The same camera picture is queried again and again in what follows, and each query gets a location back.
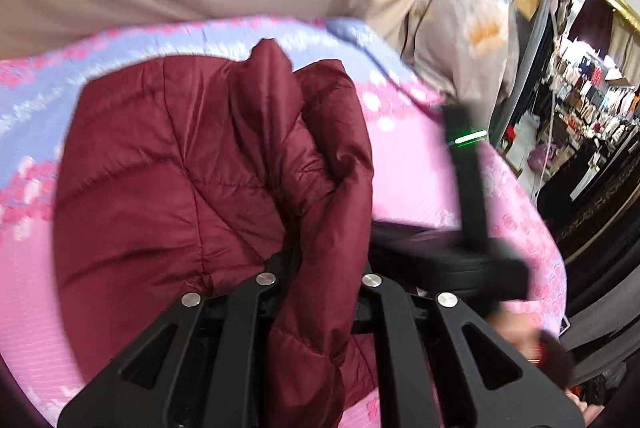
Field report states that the maroon quilted puffer jacket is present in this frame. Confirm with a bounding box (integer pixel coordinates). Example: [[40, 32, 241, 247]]
[[53, 40, 376, 427]]

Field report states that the pink blue floral bedspread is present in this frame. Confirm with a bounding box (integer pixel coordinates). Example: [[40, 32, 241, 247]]
[[0, 14, 569, 428]]

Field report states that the gold framed mirror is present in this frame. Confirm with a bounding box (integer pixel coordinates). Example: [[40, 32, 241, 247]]
[[538, 0, 639, 266]]

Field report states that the beige floral pillow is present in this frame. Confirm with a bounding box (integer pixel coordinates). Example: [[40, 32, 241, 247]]
[[401, 0, 520, 128]]

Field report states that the person's right hand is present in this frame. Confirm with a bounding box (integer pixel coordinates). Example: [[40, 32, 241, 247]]
[[486, 310, 575, 390]]

